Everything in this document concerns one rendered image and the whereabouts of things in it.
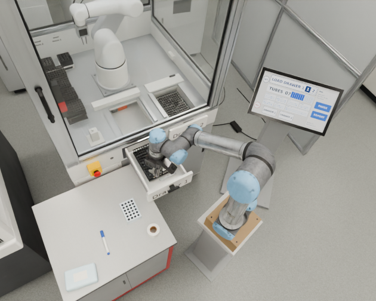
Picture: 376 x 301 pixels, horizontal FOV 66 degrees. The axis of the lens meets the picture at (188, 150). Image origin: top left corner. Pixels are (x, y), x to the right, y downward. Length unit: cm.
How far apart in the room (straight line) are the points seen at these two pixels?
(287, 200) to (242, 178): 186
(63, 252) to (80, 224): 16
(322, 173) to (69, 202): 236
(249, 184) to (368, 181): 247
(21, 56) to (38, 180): 183
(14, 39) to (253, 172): 90
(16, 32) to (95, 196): 102
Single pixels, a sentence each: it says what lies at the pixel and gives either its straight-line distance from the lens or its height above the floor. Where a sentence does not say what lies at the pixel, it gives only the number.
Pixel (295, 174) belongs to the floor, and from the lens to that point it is 304.
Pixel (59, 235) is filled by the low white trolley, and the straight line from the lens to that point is 177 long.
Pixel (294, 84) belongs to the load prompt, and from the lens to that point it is 199.
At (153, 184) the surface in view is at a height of 84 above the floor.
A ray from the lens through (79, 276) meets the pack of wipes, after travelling 163.
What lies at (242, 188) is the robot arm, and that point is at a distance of 104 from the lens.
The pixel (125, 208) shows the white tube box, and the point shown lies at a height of 80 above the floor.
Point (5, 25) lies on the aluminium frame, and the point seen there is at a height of 180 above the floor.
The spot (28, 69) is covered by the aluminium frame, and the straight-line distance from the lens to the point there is 120.
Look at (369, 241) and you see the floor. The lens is 308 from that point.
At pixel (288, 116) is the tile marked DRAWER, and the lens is 200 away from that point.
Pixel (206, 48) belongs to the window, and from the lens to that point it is 155.
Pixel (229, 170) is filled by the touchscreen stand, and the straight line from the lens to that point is 278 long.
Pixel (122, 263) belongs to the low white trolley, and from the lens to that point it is 166.
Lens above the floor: 237
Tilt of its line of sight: 56 degrees down
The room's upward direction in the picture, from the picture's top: 10 degrees clockwise
